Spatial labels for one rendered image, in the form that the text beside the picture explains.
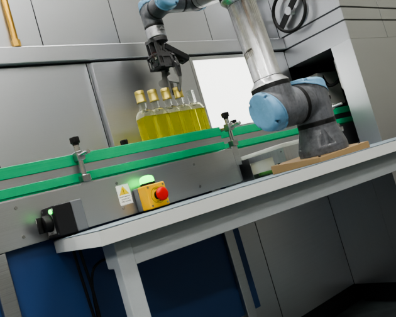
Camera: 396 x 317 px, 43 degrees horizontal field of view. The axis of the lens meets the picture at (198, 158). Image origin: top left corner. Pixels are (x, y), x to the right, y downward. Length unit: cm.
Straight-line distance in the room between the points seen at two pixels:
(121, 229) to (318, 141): 69
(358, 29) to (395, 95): 37
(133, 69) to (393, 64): 135
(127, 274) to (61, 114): 83
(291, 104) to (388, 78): 125
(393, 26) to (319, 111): 140
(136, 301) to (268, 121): 62
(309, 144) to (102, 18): 97
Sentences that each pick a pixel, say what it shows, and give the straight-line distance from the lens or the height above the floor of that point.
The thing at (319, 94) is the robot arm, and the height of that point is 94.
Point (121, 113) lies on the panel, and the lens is 189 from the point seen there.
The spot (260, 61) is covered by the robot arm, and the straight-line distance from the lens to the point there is 147.
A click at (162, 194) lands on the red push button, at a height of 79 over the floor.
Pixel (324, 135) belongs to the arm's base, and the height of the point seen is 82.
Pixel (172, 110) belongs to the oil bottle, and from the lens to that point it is 183.
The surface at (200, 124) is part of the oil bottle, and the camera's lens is 189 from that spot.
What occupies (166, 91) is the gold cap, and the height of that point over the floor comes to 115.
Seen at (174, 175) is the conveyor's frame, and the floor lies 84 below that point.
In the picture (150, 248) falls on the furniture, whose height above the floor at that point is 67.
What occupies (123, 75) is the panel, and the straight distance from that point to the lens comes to 195.
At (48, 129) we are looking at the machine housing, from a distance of 177.
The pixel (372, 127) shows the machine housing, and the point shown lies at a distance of 244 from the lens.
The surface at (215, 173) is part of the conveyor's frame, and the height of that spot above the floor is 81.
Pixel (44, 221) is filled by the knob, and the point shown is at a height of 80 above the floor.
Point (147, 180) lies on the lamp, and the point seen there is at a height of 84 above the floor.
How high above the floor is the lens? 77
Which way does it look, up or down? 3 degrees up
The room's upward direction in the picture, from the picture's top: 16 degrees counter-clockwise
